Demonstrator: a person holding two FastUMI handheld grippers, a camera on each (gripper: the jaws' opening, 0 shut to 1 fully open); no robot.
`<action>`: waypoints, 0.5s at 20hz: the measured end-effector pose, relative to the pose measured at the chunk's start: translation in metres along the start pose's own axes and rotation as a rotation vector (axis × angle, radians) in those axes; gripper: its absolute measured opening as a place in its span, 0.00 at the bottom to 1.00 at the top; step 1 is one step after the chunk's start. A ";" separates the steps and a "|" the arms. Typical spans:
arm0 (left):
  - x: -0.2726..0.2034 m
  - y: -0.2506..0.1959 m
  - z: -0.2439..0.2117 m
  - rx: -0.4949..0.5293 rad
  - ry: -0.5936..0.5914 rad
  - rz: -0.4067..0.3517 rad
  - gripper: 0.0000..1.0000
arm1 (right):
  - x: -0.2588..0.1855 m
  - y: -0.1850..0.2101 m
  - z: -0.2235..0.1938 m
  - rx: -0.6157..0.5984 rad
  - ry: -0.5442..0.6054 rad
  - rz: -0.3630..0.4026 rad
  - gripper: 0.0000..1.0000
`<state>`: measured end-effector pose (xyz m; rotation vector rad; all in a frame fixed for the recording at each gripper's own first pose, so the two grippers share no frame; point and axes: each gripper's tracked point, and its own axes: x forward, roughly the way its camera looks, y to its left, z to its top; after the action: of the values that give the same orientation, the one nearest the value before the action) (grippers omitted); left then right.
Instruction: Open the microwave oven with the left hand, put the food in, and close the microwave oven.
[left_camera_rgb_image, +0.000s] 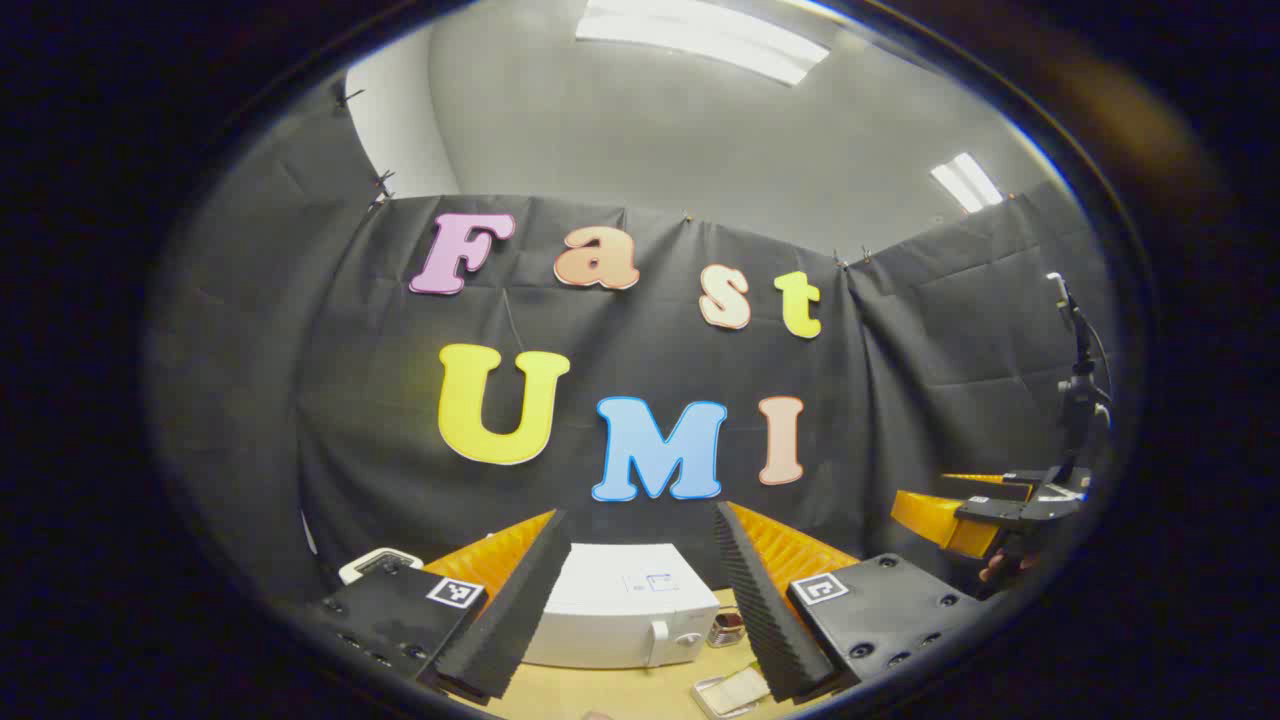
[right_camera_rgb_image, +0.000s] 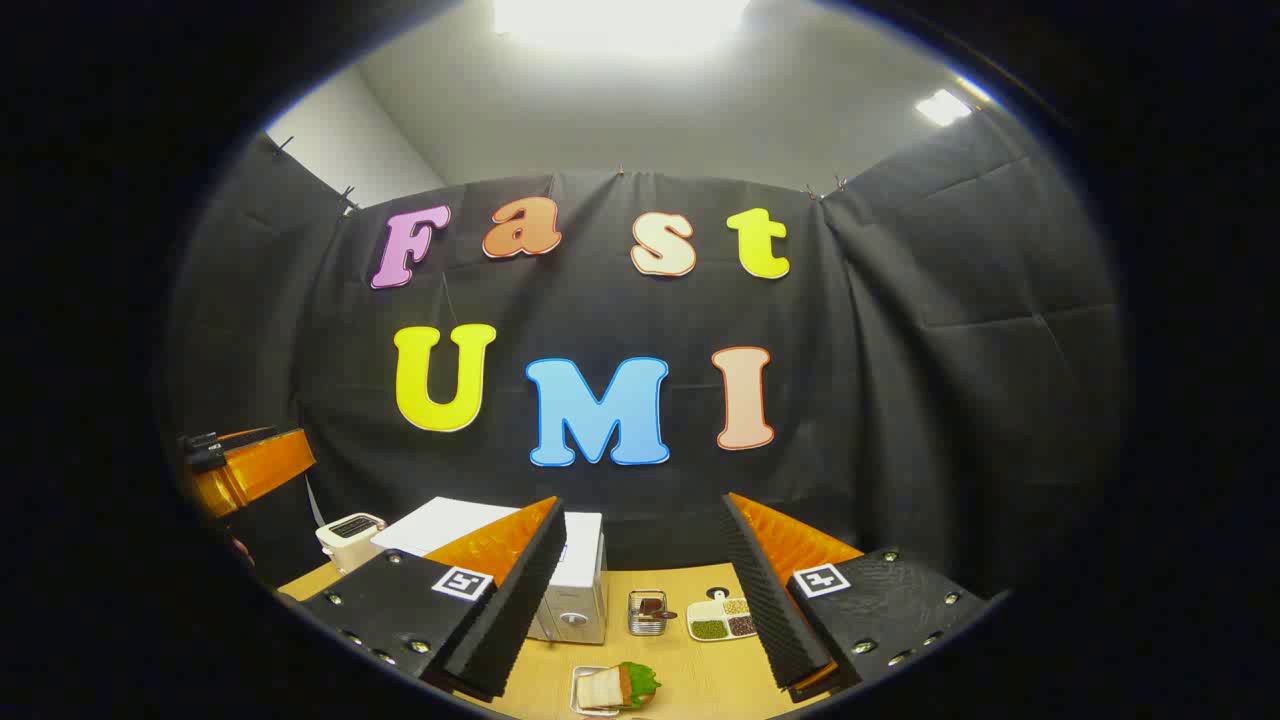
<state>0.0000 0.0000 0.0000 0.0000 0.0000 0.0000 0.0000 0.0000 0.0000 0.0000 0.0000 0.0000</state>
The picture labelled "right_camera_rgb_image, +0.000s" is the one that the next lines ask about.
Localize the black backdrop cloth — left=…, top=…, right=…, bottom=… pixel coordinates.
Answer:
left=165, top=130, right=1131, bottom=601

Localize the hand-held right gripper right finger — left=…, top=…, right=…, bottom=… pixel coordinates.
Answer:
left=722, top=492, right=991, bottom=703

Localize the white microwave oven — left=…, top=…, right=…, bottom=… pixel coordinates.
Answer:
left=372, top=497, right=609, bottom=646

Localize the white rectangular tray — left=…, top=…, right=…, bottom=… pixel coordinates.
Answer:
left=570, top=665, right=651, bottom=719

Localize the white toaster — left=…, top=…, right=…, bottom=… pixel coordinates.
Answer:
left=316, top=513, right=388, bottom=574

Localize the sandwich with lettuce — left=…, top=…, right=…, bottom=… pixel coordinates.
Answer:
left=578, top=662, right=661, bottom=713

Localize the large ceiling light panel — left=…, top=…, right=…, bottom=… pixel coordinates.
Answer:
left=495, top=0, right=751, bottom=51

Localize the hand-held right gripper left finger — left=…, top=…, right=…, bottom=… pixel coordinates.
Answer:
left=300, top=497, right=568, bottom=701

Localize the metal wire basket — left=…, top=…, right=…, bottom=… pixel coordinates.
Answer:
left=628, top=590, right=678, bottom=637

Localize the white divided dish with beans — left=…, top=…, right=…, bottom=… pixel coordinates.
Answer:
left=686, top=590, right=758, bottom=642

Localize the small ceiling light panel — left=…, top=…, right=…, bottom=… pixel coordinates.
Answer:
left=915, top=90, right=971, bottom=126

